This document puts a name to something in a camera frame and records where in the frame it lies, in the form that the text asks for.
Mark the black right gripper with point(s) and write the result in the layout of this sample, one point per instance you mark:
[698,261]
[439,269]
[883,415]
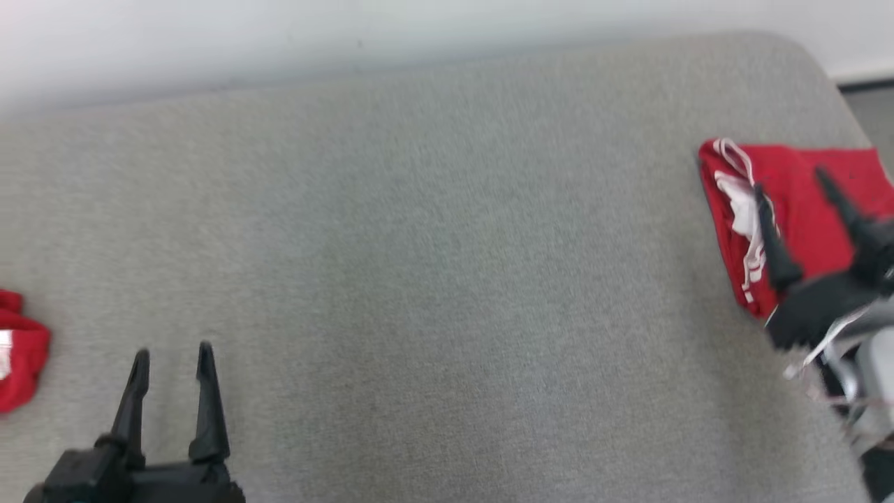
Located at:
[814,307]

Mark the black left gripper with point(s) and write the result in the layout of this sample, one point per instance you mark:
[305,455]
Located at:
[181,482]

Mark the red white basketball jersey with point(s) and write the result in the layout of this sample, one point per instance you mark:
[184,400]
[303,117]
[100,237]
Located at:
[803,202]

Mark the red garment with white band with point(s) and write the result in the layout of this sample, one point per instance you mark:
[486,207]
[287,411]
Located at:
[24,349]

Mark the dark baseboard strip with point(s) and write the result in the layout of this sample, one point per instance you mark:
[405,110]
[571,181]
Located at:
[866,84]

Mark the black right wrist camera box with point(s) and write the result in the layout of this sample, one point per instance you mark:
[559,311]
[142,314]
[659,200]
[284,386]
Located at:
[881,255]

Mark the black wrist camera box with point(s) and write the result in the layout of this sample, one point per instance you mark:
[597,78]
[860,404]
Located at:
[881,255]
[70,478]

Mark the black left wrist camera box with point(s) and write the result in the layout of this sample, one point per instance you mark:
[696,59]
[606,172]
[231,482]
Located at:
[70,478]

